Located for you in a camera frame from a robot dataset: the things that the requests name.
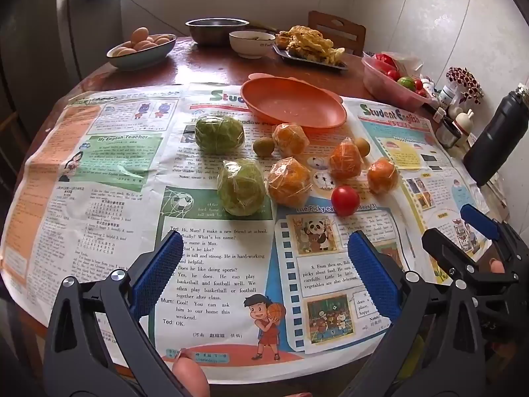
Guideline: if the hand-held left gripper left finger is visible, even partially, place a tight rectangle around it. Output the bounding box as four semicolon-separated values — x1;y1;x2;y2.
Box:
43;229;184;397

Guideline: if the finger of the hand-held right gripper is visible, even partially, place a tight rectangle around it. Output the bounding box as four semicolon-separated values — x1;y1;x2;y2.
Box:
422;227;519;289
460;204;513;258

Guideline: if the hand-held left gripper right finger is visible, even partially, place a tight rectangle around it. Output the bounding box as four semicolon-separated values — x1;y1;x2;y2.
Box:
347;231;485;397

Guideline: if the red tomato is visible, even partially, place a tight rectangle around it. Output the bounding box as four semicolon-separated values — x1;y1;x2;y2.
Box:
331;185;361;217

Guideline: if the orange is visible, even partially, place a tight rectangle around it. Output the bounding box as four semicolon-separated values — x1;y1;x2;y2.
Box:
266;157;312;209
272;123;310;158
328;138;364;182
367;158;399;195

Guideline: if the green citrus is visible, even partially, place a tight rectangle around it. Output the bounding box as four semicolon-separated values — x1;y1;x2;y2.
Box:
217;158;267;217
194;116;245;152

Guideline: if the orange plastic plate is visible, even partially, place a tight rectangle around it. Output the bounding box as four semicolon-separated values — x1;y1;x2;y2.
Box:
240;73;348;134

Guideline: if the person's left hand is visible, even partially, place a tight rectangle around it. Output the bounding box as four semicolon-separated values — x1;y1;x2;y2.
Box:
170;351;211;397

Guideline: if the printed newspaper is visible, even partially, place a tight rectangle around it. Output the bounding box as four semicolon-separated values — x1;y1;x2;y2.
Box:
0;83;497;385

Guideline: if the black thermos bottle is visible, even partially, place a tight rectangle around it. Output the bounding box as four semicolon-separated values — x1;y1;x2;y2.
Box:
462;84;529;187

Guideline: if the glass jar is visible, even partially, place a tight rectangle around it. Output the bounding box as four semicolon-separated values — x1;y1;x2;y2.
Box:
435;116;462;148

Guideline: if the white rabbit figurine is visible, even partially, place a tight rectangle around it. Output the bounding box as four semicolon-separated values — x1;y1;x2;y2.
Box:
453;109;475;137

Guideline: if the red white flower ornament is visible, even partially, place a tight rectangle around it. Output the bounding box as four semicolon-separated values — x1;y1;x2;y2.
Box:
446;66;484;106

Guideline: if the pink plastic basin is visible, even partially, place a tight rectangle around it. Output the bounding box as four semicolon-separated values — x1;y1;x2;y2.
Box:
361;56;430;108

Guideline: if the pile of small red tomatoes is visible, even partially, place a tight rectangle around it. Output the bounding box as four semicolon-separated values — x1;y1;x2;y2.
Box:
384;68;426;98

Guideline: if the white plastic bag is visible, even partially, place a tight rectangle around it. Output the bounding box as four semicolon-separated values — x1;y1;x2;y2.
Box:
388;52;424;73

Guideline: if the red plastic bag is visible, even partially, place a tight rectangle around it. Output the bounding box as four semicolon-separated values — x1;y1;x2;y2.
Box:
372;52;399;71

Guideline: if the teal egg bowl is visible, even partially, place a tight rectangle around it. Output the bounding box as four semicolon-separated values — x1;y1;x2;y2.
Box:
106;33;178;71

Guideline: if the wooden chair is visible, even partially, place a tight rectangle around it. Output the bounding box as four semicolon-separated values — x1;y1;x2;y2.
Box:
308;10;367;56

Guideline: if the pile of brown eggs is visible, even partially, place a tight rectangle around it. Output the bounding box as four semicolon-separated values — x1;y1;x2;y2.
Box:
111;27;172;56

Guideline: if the pile of fried food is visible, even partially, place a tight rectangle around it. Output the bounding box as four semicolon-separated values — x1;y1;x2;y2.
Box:
276;25;346;66

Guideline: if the steel basin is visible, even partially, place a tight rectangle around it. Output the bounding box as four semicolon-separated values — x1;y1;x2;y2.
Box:
184;18;251;47

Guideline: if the white ceramic bowl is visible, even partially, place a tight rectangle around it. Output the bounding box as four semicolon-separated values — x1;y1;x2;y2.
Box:
229;30;277;59

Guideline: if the grey tall cabinet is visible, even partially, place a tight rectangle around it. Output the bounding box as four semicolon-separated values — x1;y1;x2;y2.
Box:
58;0;122;79

